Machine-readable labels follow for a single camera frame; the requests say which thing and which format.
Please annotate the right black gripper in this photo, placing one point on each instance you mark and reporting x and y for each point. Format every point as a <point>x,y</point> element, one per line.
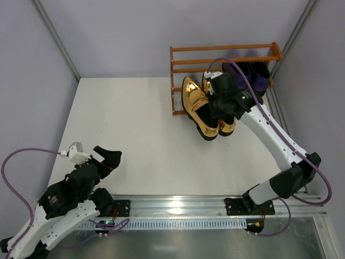
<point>225,85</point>

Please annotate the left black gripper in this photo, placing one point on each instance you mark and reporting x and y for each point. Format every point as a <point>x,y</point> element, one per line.
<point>97,165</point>

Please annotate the gold loafer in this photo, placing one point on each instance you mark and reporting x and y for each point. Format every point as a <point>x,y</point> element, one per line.
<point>196,105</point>
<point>227,124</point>

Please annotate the purple loafer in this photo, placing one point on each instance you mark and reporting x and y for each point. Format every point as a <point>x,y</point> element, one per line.
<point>260,77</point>
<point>237,77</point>

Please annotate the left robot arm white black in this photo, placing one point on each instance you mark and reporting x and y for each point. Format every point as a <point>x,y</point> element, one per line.
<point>38,237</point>

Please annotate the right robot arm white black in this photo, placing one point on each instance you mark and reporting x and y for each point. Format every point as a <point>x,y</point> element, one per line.
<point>297,166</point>

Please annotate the orange wooden shoe shelf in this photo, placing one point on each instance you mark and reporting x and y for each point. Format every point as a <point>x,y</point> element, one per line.
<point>192,61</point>

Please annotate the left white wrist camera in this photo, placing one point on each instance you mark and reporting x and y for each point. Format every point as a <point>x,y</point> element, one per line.
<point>75,154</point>

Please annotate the right aluminium corner post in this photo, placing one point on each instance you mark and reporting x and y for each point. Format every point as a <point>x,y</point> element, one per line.
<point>297,30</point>

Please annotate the aluminium corner post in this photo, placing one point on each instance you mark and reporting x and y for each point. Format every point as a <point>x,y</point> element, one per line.
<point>297,30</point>
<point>44,16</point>

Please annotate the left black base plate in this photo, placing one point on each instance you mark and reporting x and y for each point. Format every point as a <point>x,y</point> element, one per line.
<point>120,208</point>

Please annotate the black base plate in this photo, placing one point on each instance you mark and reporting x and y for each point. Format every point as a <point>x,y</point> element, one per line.
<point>235,206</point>
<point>120,208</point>

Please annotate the aluminium mounting rail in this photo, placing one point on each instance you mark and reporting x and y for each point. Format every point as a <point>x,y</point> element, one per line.
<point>175,205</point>

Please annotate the slotted grey cable duct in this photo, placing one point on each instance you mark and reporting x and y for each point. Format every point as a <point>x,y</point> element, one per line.
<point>185,224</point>

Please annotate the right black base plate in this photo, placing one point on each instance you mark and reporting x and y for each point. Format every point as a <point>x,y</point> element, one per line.
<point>235,206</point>

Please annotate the left aluminium corner post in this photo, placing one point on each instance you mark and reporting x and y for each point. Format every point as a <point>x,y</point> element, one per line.
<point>44,16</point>

